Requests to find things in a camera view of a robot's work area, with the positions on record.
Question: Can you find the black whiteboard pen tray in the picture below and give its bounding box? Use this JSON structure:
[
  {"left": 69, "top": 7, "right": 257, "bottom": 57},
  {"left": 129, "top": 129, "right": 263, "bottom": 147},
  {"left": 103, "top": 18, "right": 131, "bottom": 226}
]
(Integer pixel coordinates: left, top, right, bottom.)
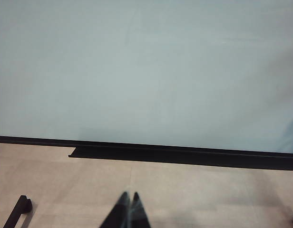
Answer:
[{"left": 68, "top": 145, "right": 293, "bottom": 171}]

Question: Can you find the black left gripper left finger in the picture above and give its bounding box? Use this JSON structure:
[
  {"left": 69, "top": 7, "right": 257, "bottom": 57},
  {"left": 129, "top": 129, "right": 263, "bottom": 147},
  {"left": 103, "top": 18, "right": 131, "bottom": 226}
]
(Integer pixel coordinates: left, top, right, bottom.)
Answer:
[{"left": 98, "top": 191, "right": 132, "bottom": 228}]

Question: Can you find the large white whiteboard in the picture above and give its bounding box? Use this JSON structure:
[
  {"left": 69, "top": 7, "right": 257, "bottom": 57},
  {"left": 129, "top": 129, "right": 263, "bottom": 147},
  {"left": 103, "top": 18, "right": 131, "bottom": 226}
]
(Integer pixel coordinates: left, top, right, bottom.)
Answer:
[{"left": 0, "top": 0, "right": 293, "bottom": 154}]

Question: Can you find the black frame leg with caster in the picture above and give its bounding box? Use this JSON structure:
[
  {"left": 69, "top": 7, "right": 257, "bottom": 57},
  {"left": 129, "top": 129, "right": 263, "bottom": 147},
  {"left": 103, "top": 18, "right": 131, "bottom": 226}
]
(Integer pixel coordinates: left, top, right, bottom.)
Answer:
[{"left": 3, "top": 195, "right": 33, "bottom": 228}]

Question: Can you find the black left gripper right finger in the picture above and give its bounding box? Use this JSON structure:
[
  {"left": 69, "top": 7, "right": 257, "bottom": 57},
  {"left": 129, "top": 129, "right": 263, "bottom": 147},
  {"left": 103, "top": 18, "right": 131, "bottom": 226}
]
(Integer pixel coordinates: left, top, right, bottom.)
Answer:
[{"left": 130, "top": 191, "right": 152, "bottom": 228}]

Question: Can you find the black whiteboard bottom frame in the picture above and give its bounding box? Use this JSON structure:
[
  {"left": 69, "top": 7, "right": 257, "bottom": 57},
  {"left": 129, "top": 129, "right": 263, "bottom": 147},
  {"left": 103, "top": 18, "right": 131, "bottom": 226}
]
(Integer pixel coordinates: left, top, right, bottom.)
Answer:
[{"left": 0, "top": 135, "right": 293, "bottom": 159}]

